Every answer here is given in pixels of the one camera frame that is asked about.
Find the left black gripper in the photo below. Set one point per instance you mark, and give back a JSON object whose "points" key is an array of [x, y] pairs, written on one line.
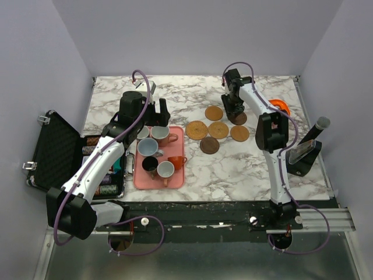
{"points": [[159, 119]]}

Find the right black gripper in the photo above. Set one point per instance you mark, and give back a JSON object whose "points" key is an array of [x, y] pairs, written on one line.
{"points": [[232, 104]]}

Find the pink mug white inside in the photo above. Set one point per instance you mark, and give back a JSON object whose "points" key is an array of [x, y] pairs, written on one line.
{"points": [[163, 136]]}

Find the light wood coaster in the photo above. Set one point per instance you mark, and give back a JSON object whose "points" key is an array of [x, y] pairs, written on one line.
{"points": [[239, 133], [213, 113]]}

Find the dark wood coaster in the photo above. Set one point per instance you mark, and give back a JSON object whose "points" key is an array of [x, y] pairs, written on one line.
{"points": [[209, 145], [239, 119]]}

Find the woven rattan coaster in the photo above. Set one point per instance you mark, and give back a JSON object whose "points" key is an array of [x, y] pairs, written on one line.
{"points": [[218, 130], [196, 130]]}

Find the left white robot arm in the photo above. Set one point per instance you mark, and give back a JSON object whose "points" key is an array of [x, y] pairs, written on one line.
{"points": [[69, 208]]}

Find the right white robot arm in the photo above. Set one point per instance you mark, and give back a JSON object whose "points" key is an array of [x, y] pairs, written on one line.
{"points": [[271, 138]]}

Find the small white cup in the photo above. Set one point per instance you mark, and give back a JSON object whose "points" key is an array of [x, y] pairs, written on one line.
{"points": [[143, 133]]}

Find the light blue cup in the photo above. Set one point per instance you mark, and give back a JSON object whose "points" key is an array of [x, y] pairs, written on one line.
{"points": [[149, 147]]}

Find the orange red cup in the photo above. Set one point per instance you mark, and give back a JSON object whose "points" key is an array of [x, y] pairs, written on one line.
{"points": [[177, 161]]}

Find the black cup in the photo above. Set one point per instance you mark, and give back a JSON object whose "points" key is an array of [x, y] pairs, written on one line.
{"points": [[150, 165]]}

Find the pink plastic tray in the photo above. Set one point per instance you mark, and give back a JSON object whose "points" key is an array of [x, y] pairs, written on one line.
{"points": [[143, 181]]}

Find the black microphone stand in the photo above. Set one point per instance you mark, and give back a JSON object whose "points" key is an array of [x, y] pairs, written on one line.
{"points": [[300, 159]]}

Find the black grey microphone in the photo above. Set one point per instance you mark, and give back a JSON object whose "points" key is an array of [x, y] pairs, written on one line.
{"points": [[321, 124]]}

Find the black poker chip case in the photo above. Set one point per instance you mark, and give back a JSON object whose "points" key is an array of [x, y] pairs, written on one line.
{"points": [[59, 154]]}

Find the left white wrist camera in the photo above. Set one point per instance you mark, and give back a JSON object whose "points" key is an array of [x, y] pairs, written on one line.
{"points": [[141, 87]]}

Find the white cup brown handle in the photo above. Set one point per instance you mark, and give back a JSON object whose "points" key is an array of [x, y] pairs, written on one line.
{"points": [[165, 170]]}

